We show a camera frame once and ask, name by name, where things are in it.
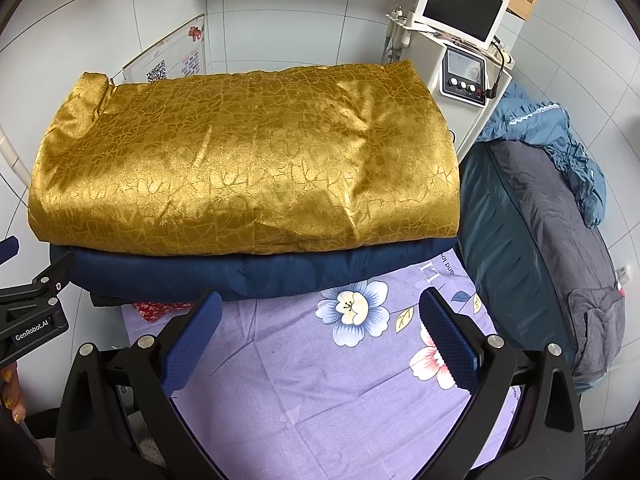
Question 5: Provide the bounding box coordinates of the grey quilt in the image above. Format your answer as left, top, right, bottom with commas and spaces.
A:
487, 139, 627, 393

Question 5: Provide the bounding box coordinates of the black machine cable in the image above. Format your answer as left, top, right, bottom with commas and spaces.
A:
477, 40, 505, 102

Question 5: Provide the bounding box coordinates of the person's left hand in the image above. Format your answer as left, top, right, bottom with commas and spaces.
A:
0, 365, 26, 426

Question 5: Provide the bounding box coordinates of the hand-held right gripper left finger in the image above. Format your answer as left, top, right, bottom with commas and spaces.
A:
54, 289, 224, 480

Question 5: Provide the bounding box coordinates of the white beauty machine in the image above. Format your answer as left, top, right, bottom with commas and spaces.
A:
384, 5, 516, 161

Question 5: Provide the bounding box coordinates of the purple floral bed sheet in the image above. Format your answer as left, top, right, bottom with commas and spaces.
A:
120, 245, 521, 480

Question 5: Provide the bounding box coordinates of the folded black garment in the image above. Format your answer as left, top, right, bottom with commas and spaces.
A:
89, 292, 136, 308

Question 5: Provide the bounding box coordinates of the wall calendar poster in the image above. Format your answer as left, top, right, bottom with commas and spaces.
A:
122, 14, 207, 86

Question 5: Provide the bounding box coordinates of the folded navy blue garment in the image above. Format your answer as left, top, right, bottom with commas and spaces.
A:
50, 235, 458, 306

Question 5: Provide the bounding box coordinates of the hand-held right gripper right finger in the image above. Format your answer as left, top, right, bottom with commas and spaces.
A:
419, 287, 586, 480

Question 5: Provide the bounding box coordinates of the red patterned cloth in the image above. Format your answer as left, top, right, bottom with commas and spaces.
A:
131, 300, 196, 323

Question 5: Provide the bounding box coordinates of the white pipe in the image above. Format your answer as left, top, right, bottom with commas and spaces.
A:
0, 125, 32, 188

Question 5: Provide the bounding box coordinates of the black wire rack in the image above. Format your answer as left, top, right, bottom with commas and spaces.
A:
582, 422, 628, 480

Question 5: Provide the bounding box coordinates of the white framed monitor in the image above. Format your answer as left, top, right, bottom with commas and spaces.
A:
412, 0, 512, 50

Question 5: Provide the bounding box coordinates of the gold crackle-pattern jacket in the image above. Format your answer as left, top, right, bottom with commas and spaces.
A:
27, 60, 461, 257

